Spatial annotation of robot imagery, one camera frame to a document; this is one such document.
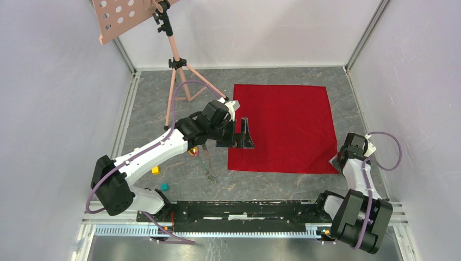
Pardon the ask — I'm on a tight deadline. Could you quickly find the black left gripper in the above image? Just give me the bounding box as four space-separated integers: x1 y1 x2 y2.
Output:
208 117 254 149

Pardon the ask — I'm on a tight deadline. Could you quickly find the red cloth napkin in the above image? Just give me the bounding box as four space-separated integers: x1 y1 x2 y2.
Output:
227 84 338 174

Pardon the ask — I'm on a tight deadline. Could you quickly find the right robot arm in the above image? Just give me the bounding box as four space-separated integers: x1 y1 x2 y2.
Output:
314 133 393 254

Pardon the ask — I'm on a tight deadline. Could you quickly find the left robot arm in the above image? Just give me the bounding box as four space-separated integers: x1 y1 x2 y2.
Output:
86 99 254 222

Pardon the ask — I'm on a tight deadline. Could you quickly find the iridescent spoon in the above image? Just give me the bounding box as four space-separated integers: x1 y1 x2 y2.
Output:
188 146 200 157

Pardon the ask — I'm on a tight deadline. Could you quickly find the teal cube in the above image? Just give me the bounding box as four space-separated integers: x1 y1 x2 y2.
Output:
160 183 170 191

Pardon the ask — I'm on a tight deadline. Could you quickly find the yellow cube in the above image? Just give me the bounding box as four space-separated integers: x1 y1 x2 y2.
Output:
151 166 160 176

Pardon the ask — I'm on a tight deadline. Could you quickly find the pink music stand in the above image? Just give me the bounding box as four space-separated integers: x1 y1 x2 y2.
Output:
90 0 229 130

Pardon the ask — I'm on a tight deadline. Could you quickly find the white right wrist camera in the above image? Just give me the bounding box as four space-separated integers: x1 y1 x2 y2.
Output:
364 134 377 158

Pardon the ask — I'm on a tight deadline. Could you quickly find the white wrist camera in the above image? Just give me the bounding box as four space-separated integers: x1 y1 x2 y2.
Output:
218 97 240 121
364 134 377 158

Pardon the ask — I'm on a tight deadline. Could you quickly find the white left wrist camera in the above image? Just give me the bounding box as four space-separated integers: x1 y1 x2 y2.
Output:
218 97 240 121

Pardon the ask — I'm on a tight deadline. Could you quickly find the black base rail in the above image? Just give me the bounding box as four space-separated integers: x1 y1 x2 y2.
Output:
153 200 332 233

